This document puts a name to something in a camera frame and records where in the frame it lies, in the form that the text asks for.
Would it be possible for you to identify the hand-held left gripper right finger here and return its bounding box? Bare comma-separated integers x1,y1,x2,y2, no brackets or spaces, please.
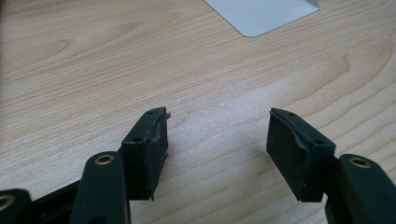
266,107,337,203

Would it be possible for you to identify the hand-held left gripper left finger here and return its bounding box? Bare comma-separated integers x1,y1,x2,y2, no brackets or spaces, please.
120,106,172,201

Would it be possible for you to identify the white metal expandable bookend rack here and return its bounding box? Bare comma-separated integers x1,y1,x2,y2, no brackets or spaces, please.
204,0,321,38

